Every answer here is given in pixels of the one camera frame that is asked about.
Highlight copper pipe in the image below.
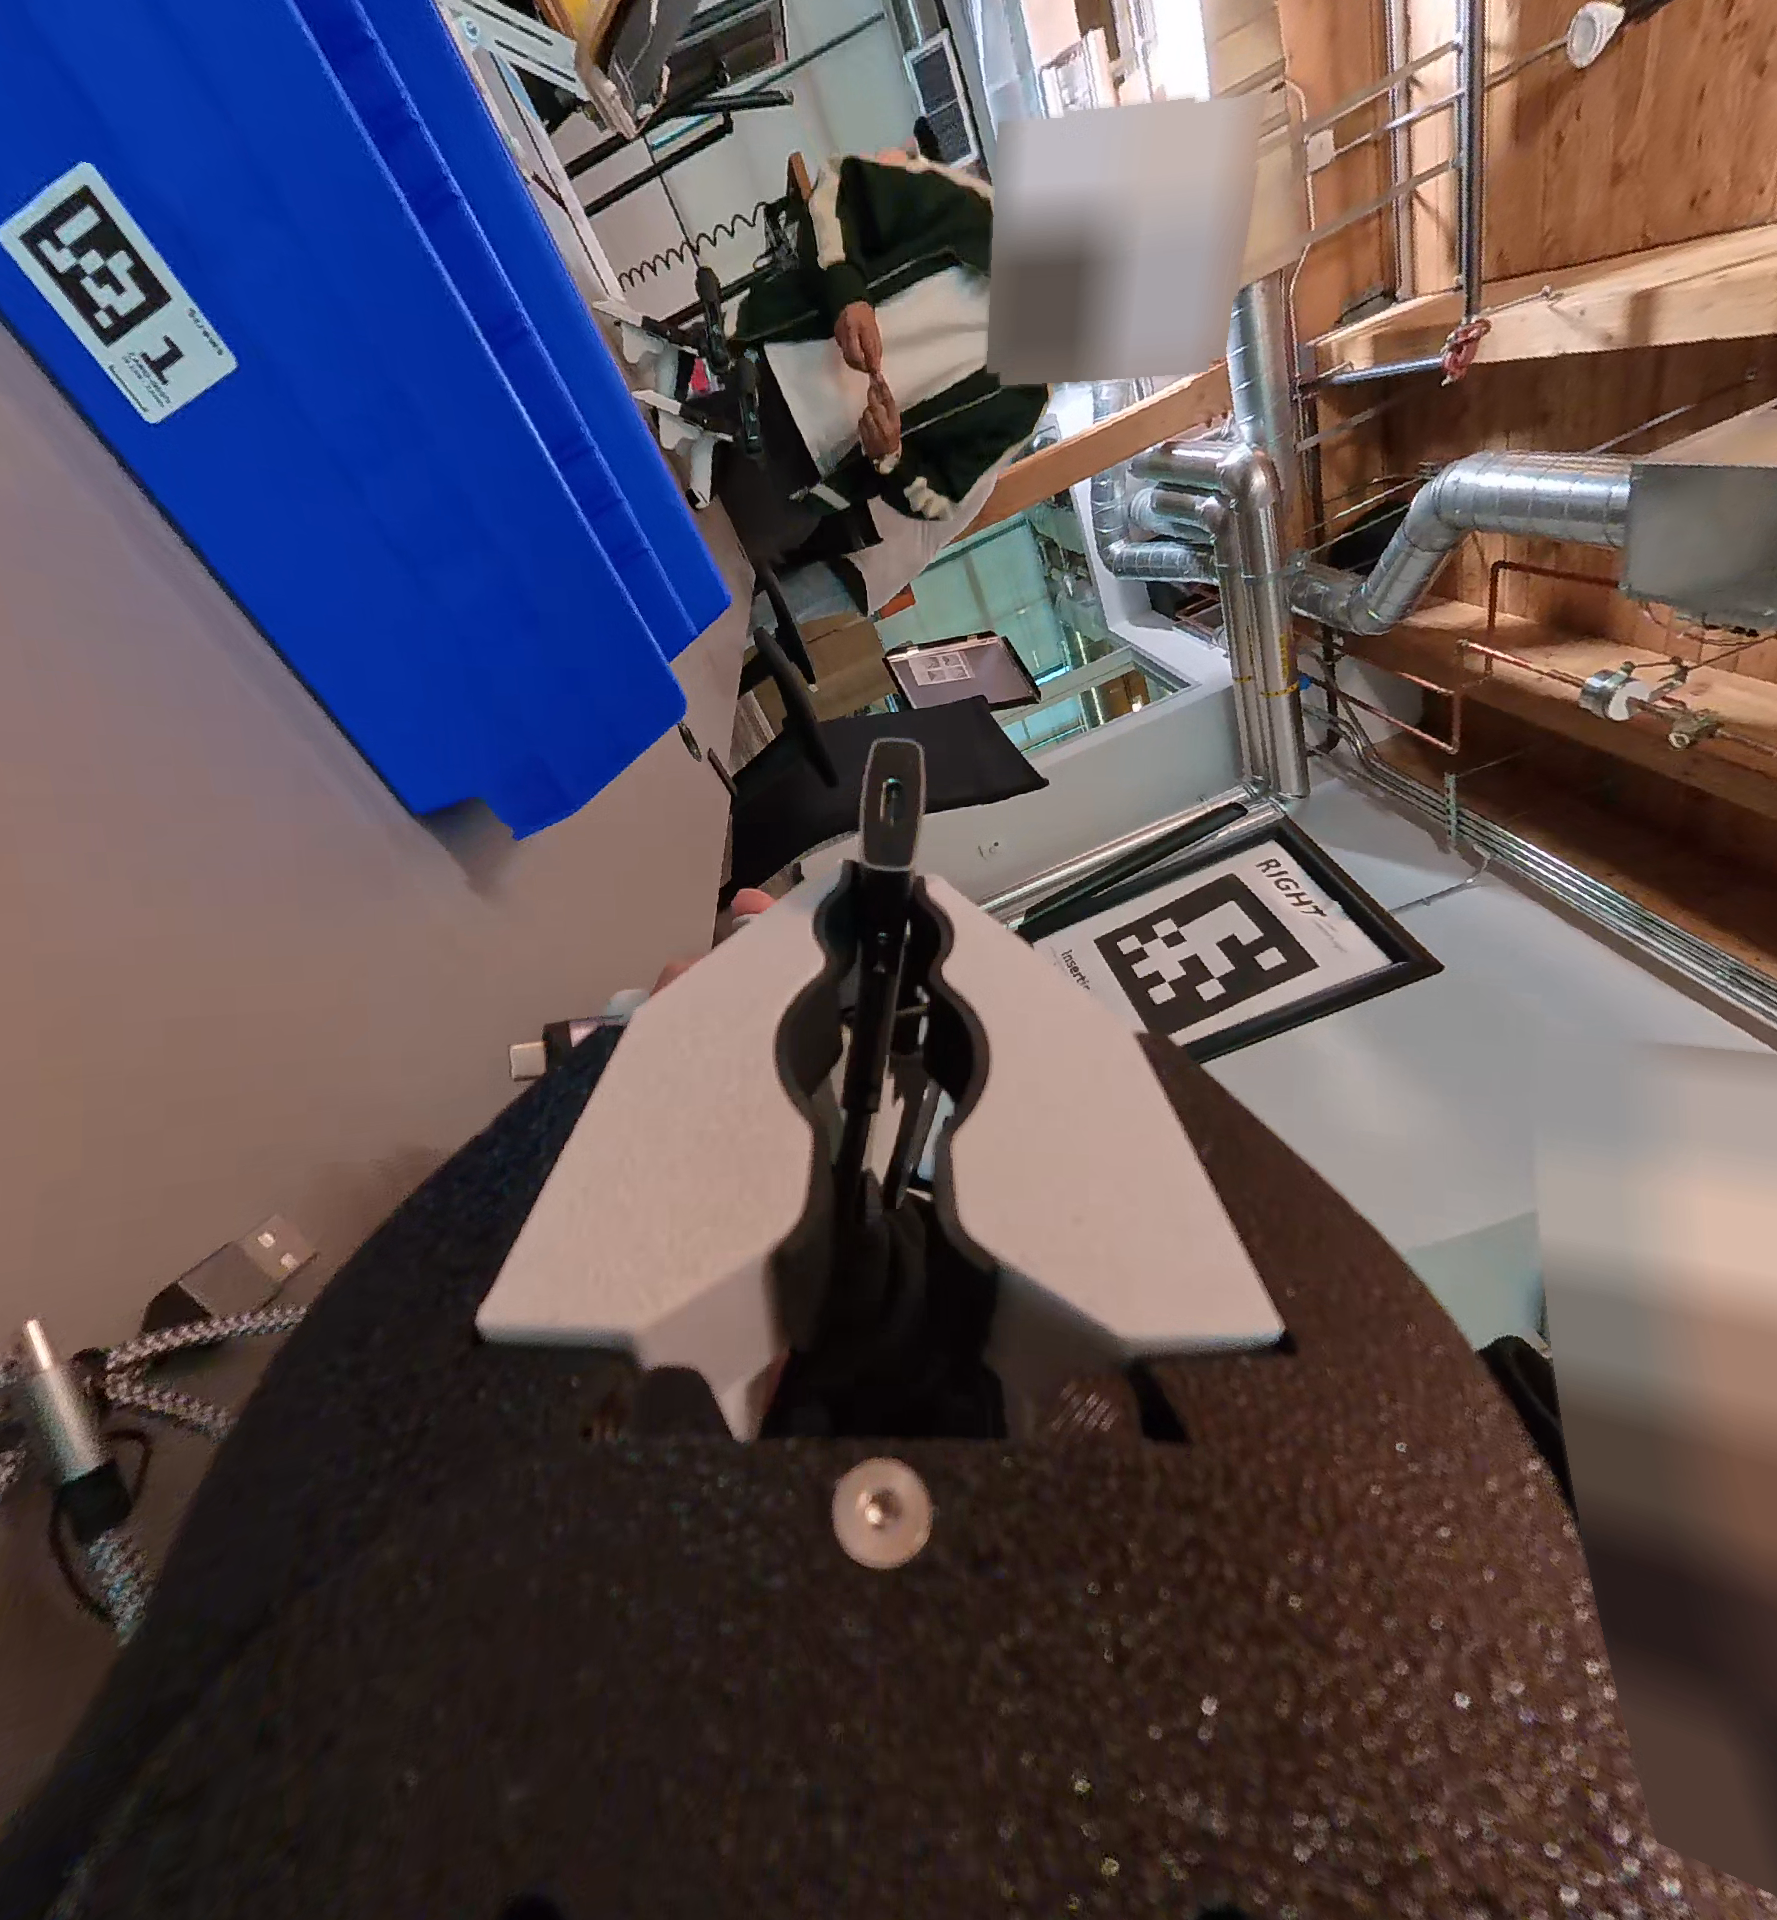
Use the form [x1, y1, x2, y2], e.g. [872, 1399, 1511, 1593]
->
[1457, 559, 1777, 762]

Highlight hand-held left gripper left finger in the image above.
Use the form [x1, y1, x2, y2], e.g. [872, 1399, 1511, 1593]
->
[475, 869, 867, 1441]

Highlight silver vertical pipes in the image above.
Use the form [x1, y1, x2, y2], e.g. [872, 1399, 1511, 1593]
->
[1096, 277, 1312, 805]

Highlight small white grey adapter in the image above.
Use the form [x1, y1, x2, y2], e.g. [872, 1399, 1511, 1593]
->
[509, 1018, 635, 1085]

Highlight laptop screen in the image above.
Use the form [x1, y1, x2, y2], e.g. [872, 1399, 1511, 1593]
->
[884, 635, 1041, 717]

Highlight person's right hand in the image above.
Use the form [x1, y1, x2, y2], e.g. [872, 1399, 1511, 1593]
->
[652, 884, 789, 1000]

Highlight black office chair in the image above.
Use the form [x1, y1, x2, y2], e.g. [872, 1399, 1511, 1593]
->
[722, 570, 1051, 906]

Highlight grey braided cable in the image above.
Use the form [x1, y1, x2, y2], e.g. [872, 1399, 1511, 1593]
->
[0, 1213, 323, 1480]
[0, 1316, 158, 1648]

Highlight silver ventilation duct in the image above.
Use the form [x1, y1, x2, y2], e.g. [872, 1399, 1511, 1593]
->
[1287, 447, 1777, 643]

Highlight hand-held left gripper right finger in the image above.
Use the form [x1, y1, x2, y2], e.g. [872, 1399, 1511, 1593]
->
[904, 875, 1290, 1369]

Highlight blue plastic bin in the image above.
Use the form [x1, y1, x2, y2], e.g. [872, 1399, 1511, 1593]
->
[0, 0, 735, 841]

